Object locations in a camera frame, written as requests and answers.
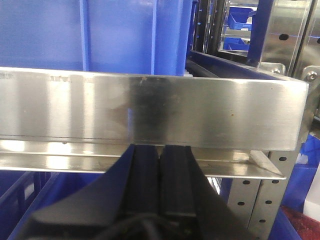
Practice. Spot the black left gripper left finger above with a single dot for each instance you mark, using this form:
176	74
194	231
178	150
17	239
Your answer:
129	186

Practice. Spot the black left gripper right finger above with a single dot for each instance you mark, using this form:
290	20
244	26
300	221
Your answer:
187	193

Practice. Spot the lower blue plastic bin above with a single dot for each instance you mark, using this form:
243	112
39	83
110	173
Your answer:
34	191

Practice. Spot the blue bin right lower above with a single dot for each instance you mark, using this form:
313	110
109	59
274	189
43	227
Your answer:
290	222

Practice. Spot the large blue plastic bin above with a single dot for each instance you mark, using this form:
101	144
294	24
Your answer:
120	36

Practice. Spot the perforated steel shelf post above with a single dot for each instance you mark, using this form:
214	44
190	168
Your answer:
256	202

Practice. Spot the stainless steel shelf rail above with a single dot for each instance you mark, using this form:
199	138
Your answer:
76	121

